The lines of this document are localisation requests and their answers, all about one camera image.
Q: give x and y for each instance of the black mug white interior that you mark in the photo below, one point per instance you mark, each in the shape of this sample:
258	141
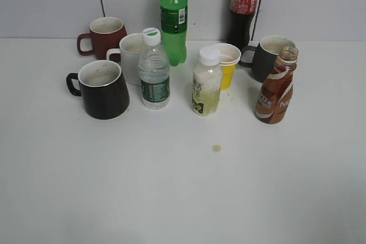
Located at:
102	87

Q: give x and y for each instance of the brown coffee bottle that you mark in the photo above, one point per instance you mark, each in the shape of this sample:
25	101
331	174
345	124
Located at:
277	89

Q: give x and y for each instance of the yellow paper cup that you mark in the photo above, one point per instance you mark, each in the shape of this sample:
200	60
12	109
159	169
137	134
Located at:
228	73

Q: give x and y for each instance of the white paper cup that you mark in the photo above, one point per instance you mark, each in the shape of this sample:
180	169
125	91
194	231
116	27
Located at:
229	54

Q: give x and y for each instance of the pale juice bottle white cap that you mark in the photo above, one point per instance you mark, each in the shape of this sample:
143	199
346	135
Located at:
207	80

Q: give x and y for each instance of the clear water bottle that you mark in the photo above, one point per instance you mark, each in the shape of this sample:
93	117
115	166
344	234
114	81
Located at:
153	69

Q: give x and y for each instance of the dark grey mug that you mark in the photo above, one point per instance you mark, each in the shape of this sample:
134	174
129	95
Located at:
265	54

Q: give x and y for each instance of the green soda bottle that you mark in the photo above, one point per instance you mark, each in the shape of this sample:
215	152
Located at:
174	22

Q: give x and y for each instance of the red mug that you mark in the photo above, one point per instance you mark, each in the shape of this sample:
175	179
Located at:
104	33

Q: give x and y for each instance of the cola bottle red label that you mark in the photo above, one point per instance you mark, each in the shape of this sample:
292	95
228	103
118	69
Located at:
241	15

